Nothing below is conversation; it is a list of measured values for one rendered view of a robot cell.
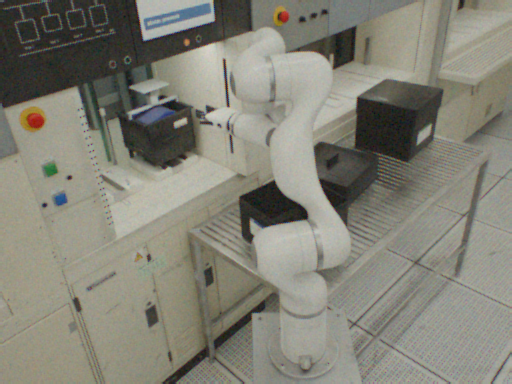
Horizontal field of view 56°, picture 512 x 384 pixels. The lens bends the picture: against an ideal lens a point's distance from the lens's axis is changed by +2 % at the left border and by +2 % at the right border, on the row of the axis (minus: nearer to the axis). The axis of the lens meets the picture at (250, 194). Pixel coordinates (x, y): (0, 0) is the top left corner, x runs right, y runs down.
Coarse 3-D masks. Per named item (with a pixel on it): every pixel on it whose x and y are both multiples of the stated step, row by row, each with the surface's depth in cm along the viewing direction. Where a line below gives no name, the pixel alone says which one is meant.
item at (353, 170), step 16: (320, 144) 211; (320, 160) 199; (336, 160) 198; (352, 160) 197; (368, 160) 197; (320, 176) 188; (336, 176) 187; (352, 176) 187; (368, 176) 195; (336, 192) 185; (352, 192) 187
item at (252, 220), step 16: (256, 192) 171; (272, 192) 176; (240, 208) 167; (256, 208) 174; (272, 208) 180; (288, 208) 185; (304, 208) 184; (336, 208) 157; (256, 224) 162; (272, 224) 153
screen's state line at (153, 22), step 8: (184, 8) 147; (192, 8) 149; (200, 8) 151; (208, 8) 153; (152, 16) 140; (160, 16) 142; (168, 16) 144; (176, 16) 146; (184, 16) 148; (192, 16) 150; (200, 16) 152; (144, 24) 139; (152, 24) 141; (160, 24) 143; (168, 24) 145
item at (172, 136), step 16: (160, 96) 200; (176, 96) 193; (128, 112) 181; (128, 128) 188; (144, 128) 178; (160, 128) 181; (176, 128) 187; (192, 128) 193; (128, 144) 193; (144, 144) 184; (160, 144) 184; (176, 144) 190; (192, 144) 196; (160, 160) 187
